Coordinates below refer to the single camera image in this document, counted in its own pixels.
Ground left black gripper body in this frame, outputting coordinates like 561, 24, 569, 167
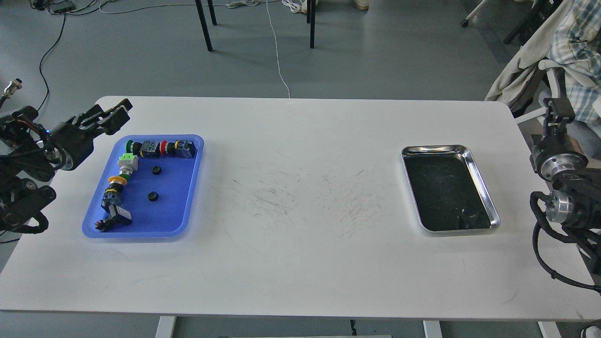
51, 123, 97, 171

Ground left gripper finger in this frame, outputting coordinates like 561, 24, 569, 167
92, 107, 130, 138
70, 98, 133, 132

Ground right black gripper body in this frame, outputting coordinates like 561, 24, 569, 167
532, 135, 588, 182

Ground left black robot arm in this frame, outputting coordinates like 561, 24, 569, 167
0, 99, 133, 234

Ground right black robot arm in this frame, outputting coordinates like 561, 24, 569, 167
530, 98, 601, 292

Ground beige cloth on chair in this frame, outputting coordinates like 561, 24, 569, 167
485, 0, 573, 117

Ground plaid shirt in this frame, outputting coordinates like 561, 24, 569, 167
547, 0, 601, 129

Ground blue plastic tray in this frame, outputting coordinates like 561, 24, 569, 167
82, 134, 204, 239

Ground silver metal tray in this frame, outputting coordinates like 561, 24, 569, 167
401, 144, 501, 236

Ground black table legs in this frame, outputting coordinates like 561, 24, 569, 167
194, 0, 316, 52

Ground light green button switch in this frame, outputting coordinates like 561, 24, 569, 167
117, 153, 139, 176

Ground green push button switch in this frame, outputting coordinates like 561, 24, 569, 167
125, 140, 161, 158

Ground yellow push button switch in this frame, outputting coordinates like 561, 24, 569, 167
101, 175, 130, 213

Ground red push button switch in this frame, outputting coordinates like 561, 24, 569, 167
159, 140, 197, 159

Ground white floor cable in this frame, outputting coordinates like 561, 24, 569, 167
99, 0, 301, 99

